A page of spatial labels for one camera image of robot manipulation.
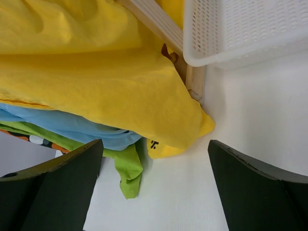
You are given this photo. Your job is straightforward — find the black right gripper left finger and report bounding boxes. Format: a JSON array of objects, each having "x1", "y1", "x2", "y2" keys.
[{"x1": 0, "y1": 140, "x2": 103, "y2": 231}]

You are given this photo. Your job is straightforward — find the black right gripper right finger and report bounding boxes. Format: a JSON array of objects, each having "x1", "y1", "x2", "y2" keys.
[{"x1": 208, "y1": 140, "x2": 308, "y2": 231}]

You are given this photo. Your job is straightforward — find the light blue shorts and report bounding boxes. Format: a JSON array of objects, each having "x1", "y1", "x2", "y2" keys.
[{"x1": 0, "y1": 103, "x2": 141, "y2": 151}]

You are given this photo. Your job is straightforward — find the lime green shorts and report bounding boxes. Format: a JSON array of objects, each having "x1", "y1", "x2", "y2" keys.
[{"x1": 0, "y1": 121, "x2": 143, "y2": 199}]

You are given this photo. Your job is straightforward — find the yellow shorts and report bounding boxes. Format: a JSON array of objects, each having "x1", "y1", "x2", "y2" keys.
[{"x1": 0, "y1": 0, "x2": 215, "y2": 159}]

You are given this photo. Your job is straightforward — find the orange camouflage shorts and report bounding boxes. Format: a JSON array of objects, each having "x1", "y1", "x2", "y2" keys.
[{"x1": 0, "y1": 129, "x2": 69, "y2": 154}]

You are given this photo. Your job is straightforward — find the white plastic basket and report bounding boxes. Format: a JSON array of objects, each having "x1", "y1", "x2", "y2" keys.
[{"x1": 183, "y1": 0, "x2": 308, "y2": 70}]

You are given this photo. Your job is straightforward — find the wooden clothes rack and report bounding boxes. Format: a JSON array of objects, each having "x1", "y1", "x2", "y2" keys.
[{"x1": 119, "y1": 0, "x2": 206, "y2": 104}]

